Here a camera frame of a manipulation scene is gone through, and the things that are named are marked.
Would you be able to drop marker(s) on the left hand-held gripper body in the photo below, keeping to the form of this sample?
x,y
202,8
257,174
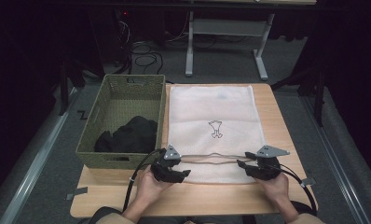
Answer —
x,y
162,169

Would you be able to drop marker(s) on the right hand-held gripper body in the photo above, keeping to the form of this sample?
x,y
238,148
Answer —
x,y
267,168

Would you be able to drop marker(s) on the black cloth garment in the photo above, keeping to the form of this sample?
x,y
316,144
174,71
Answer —
x,y
127,137

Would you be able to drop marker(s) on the white mesh laundry bag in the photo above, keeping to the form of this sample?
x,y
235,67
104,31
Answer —
x,y
211,105

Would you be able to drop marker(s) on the green woven basket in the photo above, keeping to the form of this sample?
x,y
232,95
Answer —
x,y
124,102

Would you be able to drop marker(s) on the person's right hand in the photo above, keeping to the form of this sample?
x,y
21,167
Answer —
x,y
277,188

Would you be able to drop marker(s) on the person's left hand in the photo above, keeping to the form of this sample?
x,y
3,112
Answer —
x,y
148,188

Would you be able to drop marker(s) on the grey tape strip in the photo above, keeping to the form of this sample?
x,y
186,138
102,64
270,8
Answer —
x,y
76,193
308,182

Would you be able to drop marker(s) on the black metal stand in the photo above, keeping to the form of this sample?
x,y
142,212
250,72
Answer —
x,y
64,87
319,93

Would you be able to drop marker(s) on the metal floor rail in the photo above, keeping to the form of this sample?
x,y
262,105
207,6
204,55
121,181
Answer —
x,y
34,171
339,161

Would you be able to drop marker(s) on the white metal desk frame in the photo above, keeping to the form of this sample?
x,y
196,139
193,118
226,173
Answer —
x,y
227,27

